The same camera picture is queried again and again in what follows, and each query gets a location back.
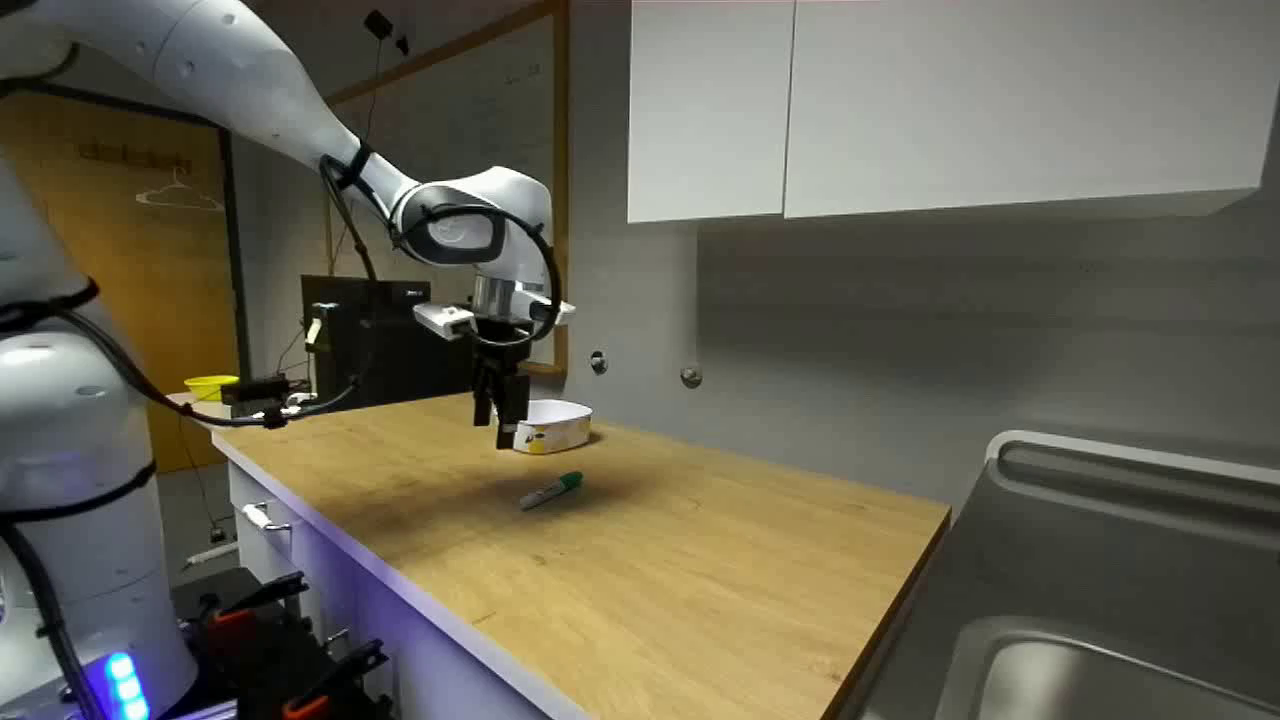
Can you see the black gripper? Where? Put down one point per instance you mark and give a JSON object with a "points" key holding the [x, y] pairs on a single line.
{"points": [[501, 359]]}

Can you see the green capped marker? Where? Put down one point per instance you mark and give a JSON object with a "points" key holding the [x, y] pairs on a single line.
{"points": [[551, 492]]}

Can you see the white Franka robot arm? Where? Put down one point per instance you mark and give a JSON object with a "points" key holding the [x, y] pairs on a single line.
{"points": [[201, 53]]}

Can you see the white bowl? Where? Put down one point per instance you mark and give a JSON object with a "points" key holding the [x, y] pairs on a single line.
{"points": [[562, 427]]}

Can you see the black monitor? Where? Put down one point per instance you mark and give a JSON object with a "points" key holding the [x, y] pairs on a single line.
{"points": [[374, 340]]}

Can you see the small black device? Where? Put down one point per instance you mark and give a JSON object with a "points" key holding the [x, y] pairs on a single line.
{"points": [[255, 392]]}

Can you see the white drawer cabinet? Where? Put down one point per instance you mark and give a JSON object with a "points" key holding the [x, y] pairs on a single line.
{"points": [[321, 585]]}

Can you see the yellow container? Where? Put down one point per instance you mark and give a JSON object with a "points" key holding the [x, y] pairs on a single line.
{"points": [[208, 389]]}

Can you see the wood framed whiteboard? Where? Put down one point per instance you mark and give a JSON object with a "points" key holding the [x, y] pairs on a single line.
{"points": [[467, 104]]}

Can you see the black orange clamp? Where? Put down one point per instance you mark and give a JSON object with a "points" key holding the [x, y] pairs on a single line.
{"points": [[333, 681], [255, 604]]}

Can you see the narrow white cabinet door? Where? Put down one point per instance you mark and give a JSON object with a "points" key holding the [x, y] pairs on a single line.
{"points": [[707, 104]]}

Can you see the orange wooden door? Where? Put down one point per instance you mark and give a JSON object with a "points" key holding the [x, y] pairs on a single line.
{"points": [[146, 281]]}

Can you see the wide white cabinet door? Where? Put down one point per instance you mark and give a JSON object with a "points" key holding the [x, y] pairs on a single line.
{"points": [[1026, 100]]}

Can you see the stainless steel sink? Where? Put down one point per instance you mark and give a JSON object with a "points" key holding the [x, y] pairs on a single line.
{"points": [[1107, 585]]}

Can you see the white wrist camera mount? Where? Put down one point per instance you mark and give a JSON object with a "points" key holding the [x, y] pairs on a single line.
{"points": [[443, 318]]}

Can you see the round metal wall knob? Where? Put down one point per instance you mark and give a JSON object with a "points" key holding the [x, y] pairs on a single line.
{"points": [[688, 379]]}

